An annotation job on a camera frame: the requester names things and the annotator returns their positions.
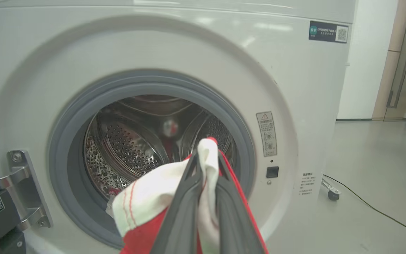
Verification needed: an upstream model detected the grey warning label sticker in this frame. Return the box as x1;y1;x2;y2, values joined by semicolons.
256;111;278;157

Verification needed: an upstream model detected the white front-load washing machine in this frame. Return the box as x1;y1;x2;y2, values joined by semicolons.
0;0;357;254

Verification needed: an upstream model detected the grey partition stand with caster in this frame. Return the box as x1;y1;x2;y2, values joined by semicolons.
321;178;342;201

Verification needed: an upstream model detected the dark QR code sticker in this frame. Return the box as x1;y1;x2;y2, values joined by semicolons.
309;20;349;44

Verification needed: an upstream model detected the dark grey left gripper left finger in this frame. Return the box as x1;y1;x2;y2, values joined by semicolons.
150;150;203;254

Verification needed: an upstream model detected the thin black floor cable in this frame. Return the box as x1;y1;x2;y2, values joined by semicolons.
323;174;406;240

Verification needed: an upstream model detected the stainless steel washing machine drum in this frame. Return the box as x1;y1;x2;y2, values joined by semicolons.
83;95;238;200

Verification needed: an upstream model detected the red and white cloth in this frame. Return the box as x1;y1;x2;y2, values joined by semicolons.
111;137;269;254

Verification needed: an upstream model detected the small black text label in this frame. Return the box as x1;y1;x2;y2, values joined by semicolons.
300;172;316;196

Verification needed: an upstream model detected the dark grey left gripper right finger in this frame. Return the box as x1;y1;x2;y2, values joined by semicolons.
215;150;265;254

